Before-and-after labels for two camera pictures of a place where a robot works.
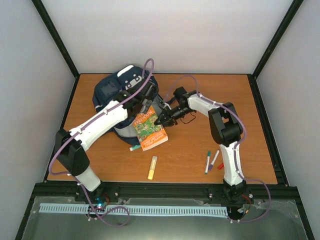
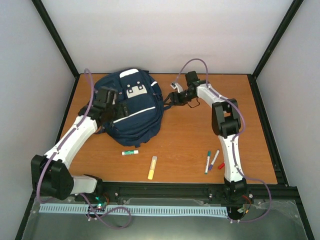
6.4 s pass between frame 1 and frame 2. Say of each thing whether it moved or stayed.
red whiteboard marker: stayed
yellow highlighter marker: stayed
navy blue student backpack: moved
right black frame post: stayed
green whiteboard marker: stayed
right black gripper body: moved
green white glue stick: moved
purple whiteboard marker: stayed
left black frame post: stayed
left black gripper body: moved
